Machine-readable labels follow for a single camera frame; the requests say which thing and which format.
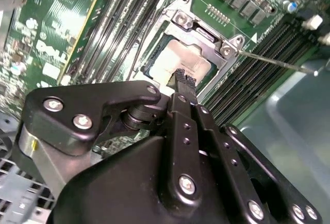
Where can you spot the metal socket cover frame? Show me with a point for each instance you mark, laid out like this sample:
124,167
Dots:
203,50

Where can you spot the silver CPU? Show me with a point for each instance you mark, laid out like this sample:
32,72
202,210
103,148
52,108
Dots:
180,56

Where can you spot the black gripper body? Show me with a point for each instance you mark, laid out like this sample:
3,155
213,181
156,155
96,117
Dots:
116,195

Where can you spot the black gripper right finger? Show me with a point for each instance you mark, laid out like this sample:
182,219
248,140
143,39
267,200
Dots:
232,162

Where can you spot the thin metal locking lever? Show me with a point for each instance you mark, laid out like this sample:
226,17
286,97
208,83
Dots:
278,62
144,37

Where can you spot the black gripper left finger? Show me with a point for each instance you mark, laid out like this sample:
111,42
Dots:
77,100

